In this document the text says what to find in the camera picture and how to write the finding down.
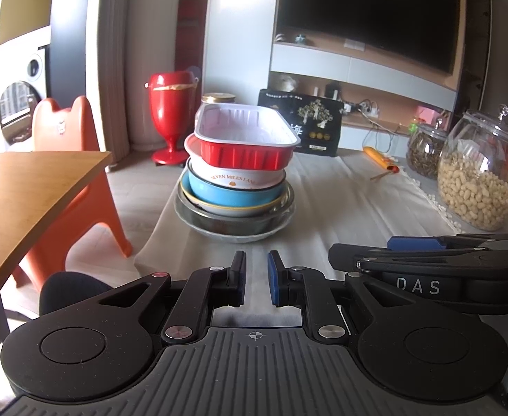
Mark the wooden table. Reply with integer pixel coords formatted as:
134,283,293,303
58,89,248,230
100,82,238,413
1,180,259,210
0,151,113,300

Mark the white power strip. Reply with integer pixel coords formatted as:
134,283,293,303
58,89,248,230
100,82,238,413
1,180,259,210
345,102,380,115

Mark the white washing machine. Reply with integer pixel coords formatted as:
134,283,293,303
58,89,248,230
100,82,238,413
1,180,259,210
0,43,49,148

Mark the black television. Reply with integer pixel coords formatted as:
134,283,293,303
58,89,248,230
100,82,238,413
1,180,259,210
276,0,460,74

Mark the pink box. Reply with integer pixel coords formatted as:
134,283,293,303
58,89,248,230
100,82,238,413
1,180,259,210
414,105,443,124

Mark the black snack bag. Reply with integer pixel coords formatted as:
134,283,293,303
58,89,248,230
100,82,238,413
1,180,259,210
257,89,342,157

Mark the white wooden television cabinet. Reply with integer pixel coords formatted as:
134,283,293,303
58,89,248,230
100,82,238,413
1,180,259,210
267,0,476,139

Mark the orange chopstick case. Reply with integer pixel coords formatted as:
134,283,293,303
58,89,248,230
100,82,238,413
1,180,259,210
362,146,399,174

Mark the blue enamel bowl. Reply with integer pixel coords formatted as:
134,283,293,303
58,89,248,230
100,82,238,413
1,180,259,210
187,158,286,209

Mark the grey curtain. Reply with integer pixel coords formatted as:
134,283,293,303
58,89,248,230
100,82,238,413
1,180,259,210
87,0,131,163

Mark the white shelf ornament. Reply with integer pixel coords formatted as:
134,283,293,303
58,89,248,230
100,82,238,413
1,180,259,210
276,73,300,94

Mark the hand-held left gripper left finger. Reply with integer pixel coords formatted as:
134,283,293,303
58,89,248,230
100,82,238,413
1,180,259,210
93,250,247,344

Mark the large glass jar of peanuts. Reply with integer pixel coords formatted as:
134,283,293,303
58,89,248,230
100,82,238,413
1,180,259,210
437,104,508,232

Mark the black cable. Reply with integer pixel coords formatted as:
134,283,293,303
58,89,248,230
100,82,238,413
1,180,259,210
364,117,400,150

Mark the red foil tray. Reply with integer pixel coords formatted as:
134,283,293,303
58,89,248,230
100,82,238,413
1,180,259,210
193,104,302,171

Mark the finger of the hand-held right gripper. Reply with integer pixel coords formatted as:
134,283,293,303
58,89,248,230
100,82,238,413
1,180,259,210
388,233,508,252
329,244,508,275

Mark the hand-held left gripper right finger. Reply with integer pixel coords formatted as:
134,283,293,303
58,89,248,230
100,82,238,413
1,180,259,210
266,249,411,342

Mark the stainless steel bowl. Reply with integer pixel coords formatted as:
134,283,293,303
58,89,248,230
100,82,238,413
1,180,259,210
175,182,296,237

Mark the beige fringed tablecloth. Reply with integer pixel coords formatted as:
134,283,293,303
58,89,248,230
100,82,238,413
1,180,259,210
133,149,463,326

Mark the dark blue stool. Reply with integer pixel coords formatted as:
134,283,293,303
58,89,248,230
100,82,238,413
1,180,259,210
38,271,113,319

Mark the glass jar with gold lid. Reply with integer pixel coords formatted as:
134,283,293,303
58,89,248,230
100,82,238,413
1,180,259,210
195,92,237,122

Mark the white column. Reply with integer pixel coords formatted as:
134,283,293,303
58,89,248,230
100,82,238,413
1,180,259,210
202,0,281,109

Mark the red pedestal bin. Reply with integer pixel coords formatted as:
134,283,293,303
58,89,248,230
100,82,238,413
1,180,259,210
145,71,200,166

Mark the glass jar of sunflower seeds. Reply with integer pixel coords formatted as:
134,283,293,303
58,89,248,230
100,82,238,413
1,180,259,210
406,119,450,180

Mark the white tall printed bowl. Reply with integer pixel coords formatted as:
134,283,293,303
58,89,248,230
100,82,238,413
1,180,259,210
185,133,287,191

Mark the yellow wall cabinet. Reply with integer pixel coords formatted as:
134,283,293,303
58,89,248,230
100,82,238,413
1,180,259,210
0,0,57,46

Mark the orange plastic chair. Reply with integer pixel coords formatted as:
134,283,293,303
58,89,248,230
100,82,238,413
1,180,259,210
13,95,133,289

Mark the white bowl with yellow rim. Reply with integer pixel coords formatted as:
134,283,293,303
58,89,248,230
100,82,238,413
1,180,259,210
180,173,289,218

